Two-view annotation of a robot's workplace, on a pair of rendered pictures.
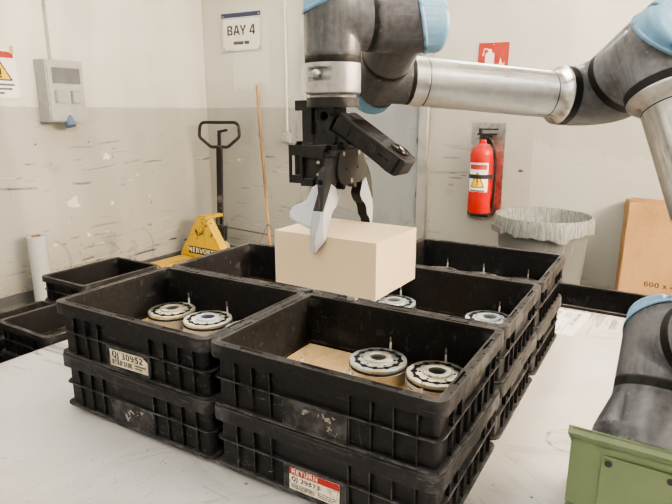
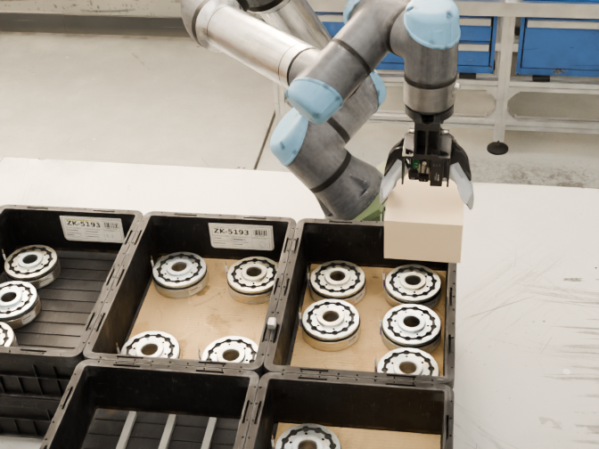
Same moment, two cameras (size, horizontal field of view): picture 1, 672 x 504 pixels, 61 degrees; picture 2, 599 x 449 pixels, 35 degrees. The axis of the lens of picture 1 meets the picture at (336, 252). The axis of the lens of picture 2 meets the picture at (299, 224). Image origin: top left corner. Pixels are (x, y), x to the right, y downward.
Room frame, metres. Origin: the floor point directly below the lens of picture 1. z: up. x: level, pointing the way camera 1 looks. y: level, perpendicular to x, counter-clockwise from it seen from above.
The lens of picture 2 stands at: (1.40, 1.07, 2.02)
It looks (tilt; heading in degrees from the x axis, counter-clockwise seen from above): 38 degrees down; 250
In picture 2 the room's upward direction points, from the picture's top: 4 degrees counter-clockwise
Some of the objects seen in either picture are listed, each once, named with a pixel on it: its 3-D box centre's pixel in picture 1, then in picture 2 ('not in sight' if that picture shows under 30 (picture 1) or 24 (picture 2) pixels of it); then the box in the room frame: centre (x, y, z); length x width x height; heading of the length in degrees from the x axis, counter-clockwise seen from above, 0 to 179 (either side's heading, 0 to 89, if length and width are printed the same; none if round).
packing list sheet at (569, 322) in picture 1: (526, 313); not in sight; (1.60, -0.57, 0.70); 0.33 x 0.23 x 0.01; 58
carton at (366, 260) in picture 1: (346, 254); (425, 211); (0.78, -0.01, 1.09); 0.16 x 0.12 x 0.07; 58
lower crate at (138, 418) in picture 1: (188, 374); not in sight; (1.08, 0.30, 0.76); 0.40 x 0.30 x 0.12; 59
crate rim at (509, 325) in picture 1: (428, 293); (198, 287); (1.13, -0.19, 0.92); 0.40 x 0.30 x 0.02; 59
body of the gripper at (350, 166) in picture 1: (328, 143); (428, 140); (0.80, 0.01, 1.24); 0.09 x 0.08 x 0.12; 58
